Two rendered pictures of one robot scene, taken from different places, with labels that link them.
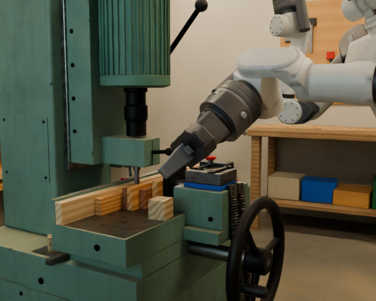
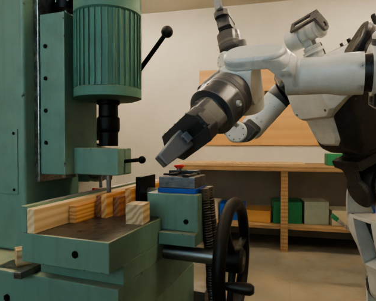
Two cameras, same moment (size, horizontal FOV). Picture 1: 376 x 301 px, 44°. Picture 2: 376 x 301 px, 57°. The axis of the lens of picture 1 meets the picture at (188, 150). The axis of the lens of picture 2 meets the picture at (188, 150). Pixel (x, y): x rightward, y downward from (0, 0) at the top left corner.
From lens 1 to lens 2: 0.28 m
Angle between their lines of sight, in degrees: 13
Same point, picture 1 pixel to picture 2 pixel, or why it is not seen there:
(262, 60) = (251, 53)
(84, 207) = (58, 214)
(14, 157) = not seen: outside the picture
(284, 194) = not seen: hidden behind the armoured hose
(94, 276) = (69, 287)
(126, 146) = (99, 156)
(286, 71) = (279, 61)
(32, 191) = not seen: outside the picture
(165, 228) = (144, 232)
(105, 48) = (81, 60)
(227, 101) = (223, 89)
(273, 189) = not seen: hidden behind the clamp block
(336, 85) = (328, 73)
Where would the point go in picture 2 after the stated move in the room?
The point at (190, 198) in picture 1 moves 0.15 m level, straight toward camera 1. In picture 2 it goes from (165, 202) to (174, 215)
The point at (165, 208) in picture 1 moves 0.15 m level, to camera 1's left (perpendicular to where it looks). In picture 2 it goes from (143, 211) to (73, 214)
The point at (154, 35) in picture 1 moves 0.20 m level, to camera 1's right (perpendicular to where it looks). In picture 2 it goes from (128, 49) to (206, 53)
